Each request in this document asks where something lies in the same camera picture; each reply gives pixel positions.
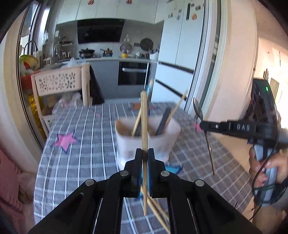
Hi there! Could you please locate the black spoon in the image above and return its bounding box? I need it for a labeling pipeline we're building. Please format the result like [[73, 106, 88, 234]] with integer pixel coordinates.
[[193, 97, 216, 176]]

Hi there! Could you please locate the plain wooden chopstick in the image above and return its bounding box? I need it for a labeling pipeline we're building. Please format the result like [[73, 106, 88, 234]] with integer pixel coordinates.
[[140, 90, 149, 216], [141, 186, 170, 233]]

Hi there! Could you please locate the dotted wooden chopstick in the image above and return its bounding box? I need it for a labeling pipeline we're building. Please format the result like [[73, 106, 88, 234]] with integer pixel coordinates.
[[131, 108, 141, 136]]

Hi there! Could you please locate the blue patterned wooden chopstick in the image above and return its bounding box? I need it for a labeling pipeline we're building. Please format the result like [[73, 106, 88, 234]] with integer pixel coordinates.
[[147, 79, 154, 96]]

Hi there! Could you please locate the person's right hand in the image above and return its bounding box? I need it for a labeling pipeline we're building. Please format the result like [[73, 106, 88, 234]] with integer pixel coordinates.
[[249, 147, 287, 187]]

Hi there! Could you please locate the blue paper star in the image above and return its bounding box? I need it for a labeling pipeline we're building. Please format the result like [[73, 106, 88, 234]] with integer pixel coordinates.
[[165, 165, 183, 175]]

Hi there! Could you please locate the pink paper star right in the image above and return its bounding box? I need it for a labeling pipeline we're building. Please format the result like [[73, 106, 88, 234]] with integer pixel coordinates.
[[193, 123, 203, 132]]

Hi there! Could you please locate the pink paper star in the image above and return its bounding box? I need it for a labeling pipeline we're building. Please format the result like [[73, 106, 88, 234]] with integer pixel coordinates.
[[193, 123, 203, 132], [53, 133, 78, 153]]

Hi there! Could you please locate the grey checked tablecloth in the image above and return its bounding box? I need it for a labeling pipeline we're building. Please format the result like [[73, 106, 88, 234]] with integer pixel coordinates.
[[34, 103, 252, 222]]

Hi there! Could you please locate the pink paper star left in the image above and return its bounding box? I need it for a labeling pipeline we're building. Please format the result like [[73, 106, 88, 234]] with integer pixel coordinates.
[[53, 133, 78, 153]]

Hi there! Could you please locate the wooden chopstick in holder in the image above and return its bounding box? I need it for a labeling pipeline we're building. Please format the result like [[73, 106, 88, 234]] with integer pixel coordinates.
[[163, 89, 188, 131]]

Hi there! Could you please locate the white plastic utensil holder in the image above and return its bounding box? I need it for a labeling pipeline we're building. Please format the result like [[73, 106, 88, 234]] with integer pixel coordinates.
[[114, 114, 182, 165]]

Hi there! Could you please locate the pink cardboard box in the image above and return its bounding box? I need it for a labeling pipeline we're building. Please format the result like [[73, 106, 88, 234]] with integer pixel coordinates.
[[0, 151, 24, 227]]

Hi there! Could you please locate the orange paper star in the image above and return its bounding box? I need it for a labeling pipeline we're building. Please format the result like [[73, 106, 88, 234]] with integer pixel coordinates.
[[130, 102, 155, 111]]

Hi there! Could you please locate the white perforated chair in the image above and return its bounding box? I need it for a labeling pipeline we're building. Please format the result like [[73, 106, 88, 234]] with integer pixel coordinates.
[[31, 64, 92, 136]]

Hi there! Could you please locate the black built-in oven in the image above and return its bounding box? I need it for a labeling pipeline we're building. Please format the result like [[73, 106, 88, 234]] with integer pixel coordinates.
[[118, 61, 150, 86]]

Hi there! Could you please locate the black range hood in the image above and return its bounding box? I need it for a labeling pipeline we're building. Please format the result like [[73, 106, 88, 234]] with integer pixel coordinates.
[[77, 18, 125, 44]]

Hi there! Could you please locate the black utensil handle in holder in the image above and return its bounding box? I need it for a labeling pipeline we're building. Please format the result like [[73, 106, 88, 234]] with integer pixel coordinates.
[[155, 107, 171, 136]]

